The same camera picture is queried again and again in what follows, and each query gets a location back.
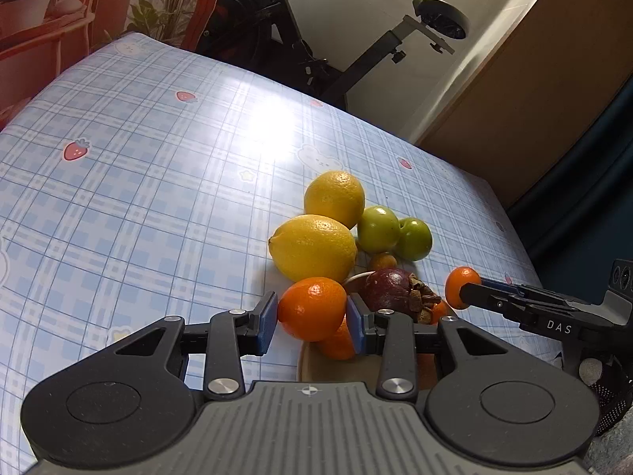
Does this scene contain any beige bowl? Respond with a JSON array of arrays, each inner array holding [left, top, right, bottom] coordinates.
[[296, 271, 453, 391]]

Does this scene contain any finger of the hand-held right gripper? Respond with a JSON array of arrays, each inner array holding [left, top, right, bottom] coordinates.
[[479, 278, 570, 304], [459, 282, 546, 328]]

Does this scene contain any black exercise bike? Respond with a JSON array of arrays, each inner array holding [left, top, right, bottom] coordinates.
[[195, 0, 470, 112]]

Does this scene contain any grey fuzzy cloth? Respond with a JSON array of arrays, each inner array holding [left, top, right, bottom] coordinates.
[[584, 420, 633, 475]]

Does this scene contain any dark blue curtain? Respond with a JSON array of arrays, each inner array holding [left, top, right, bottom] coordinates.
[[507, 94, 633, 302]]

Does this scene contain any dark purple mangosteen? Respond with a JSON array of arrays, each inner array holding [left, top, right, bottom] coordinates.
[[357, 267, 442, 325]]

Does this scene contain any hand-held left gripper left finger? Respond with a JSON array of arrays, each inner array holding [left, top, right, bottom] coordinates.
[[111, 291, 279, 401]]

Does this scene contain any printed room-scene wall backdrop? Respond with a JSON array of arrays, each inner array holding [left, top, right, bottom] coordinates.
[[0, 0, 233, 132]]

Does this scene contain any wooden cabinet panel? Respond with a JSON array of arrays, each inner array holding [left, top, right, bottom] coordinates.
[[418, 0, 633, 209]]

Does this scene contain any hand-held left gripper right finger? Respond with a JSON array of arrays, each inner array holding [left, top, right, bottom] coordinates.
[[345, 294, 512, 401]]

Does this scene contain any green round fruit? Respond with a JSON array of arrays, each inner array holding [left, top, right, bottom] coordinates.
[[357, 205, 401, 253], [396, 217, 434, 262]]

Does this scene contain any round yellow citrus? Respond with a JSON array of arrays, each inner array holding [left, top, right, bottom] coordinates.
[[303, 171, 366, 231]]

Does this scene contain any oval yellow lemon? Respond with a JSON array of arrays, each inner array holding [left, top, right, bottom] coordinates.
[[268, 214, 358, 283]]

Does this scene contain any blue checked tablecloth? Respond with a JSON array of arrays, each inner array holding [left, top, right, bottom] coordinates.
[[0, 32, 565, 475]]

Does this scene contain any black mesh fabric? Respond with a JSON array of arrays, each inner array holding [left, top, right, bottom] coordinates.
[[576, 351, 633, 439]]

